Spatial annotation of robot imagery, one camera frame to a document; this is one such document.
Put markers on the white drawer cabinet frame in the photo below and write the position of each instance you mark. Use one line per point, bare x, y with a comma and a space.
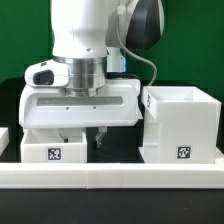
180, 125

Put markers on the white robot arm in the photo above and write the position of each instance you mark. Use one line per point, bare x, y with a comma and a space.
75, 89

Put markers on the white front drawer box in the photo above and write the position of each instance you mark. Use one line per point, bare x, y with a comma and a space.
46, 146

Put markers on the white barrier rail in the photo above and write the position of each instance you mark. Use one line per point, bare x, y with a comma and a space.
4, 139
91, 176

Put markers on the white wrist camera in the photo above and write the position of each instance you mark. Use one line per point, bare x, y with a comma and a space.
47, 74

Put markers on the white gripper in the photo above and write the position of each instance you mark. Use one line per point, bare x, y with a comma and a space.
116, 104

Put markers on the white front barrier rail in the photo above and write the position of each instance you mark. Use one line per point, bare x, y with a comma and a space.
91, 176

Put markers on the white left barrier rail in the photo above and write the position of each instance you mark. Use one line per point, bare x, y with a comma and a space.
4, 139

